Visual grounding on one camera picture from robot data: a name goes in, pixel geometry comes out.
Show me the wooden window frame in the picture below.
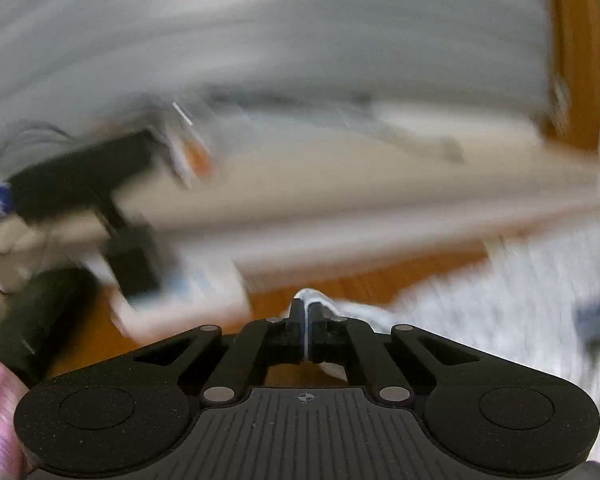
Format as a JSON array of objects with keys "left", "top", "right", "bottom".
[{"left": 540, "top": 0, "right": 600, "bottom": 156}]

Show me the black box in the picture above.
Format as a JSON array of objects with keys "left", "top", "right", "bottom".
[{"left": 7, "top": 130, "right": 156, "bottom": 223}]

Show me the white power strip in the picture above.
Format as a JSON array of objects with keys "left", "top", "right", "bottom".
[{"left": 107, "top": 255, "right": 253, "bottom": 338}]

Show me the black power adapter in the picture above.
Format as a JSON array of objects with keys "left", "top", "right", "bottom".
[{"left": 102, "top": 227, "right": 178, "bottom": 298}]

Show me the grey window blind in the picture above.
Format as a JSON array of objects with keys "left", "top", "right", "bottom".
[{"left": 0, "top": 0, "right": 553, "bottom": 161}]

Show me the white patterned garment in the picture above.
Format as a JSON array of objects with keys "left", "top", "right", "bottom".
[{"left": 297, "top": 237, "right": 600, "bottom": 468}]

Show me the blind pull chain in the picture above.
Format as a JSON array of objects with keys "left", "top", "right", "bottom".
[{"left": 550, "top": 75, "right": 573, "bottom": 136}]

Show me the beige window sill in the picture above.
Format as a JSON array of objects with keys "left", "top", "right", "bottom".
[{"left": 0, "top": 125, "right": 600, "bottom": 281}]

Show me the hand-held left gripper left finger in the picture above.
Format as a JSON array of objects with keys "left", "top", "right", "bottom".
[{"left": 132, "top": 299, "right": 307, "bottom": 409}]

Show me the black pouch on table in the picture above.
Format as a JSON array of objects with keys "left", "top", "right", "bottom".
[{"left": 0, "top": 267, "right": 98, "bottom": 388}]

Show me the clear glass jar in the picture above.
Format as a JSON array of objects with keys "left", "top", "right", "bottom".
[{"left": 167, "top": 102, "right": 216, "bottom": 188}]

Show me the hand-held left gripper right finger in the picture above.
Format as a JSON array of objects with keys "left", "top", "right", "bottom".
[{"left": 307, "top": 299, "right": 481, "bottom": 409}]

